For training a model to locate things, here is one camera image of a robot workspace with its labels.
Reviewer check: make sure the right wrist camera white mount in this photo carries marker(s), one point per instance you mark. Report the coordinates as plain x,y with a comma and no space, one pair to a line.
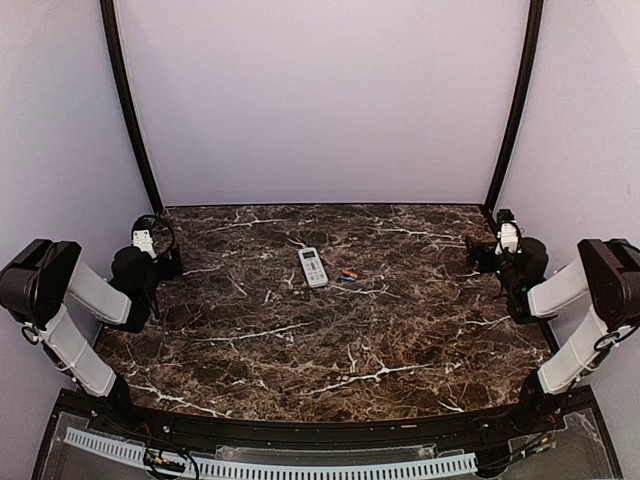
509,236

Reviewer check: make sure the right black frame post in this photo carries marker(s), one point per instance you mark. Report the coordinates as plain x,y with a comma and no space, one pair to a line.
526,64

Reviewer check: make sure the white slotted cable duct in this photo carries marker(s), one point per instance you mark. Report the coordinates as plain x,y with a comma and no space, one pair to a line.
417,462

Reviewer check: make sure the white remote control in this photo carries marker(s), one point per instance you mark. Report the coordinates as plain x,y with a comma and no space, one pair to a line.
313,268

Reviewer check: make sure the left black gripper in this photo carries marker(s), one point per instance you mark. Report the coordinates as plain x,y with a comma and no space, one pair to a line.
168,271

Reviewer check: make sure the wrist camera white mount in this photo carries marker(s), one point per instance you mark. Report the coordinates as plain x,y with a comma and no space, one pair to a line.
509,236
142,234

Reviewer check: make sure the black frame post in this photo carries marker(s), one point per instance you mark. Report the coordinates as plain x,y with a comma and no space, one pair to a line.
123,89
526,64

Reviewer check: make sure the left black frame post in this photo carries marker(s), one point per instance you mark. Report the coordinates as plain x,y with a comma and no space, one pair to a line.
123,89

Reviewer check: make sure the black front rail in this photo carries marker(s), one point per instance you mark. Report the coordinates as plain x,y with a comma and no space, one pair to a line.
486,430

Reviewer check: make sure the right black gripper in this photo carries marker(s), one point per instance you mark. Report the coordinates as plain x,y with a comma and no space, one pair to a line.
474,253

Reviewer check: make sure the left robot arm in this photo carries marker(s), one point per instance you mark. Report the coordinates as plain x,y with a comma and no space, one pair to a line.
53,293

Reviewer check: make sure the orange battery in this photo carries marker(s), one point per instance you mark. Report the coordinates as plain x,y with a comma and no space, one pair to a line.
350,274

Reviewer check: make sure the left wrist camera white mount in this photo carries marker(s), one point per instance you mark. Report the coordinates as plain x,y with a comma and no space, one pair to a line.
142,234

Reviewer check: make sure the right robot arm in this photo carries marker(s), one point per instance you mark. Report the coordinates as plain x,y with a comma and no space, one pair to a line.
602,284

